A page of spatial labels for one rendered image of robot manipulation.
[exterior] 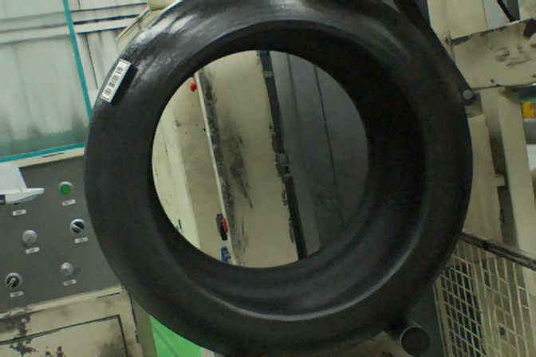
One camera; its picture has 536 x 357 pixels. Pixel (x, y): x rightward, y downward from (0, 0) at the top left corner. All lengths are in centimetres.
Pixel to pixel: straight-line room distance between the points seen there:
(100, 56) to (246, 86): 894
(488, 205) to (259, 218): 46
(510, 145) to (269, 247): 53
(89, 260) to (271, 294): 64
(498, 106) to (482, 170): 13
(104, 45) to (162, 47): 932
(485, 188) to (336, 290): 37
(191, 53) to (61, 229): 92
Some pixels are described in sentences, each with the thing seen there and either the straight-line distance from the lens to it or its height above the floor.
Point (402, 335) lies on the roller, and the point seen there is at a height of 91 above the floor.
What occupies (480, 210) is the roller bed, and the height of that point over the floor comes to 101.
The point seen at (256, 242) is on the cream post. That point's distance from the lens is 134.
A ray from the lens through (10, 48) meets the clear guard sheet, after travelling 174.
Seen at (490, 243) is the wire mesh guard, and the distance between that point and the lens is 117.
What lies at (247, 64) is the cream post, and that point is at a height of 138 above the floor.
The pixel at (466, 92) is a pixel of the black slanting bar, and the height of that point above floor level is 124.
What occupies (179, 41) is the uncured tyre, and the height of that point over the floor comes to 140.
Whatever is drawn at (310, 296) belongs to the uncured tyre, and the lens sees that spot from 126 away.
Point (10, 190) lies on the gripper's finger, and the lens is 106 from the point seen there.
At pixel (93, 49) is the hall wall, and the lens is 1022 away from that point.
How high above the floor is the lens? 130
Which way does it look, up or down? 6 degrees down
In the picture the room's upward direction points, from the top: 11 degrees counter-clockwise
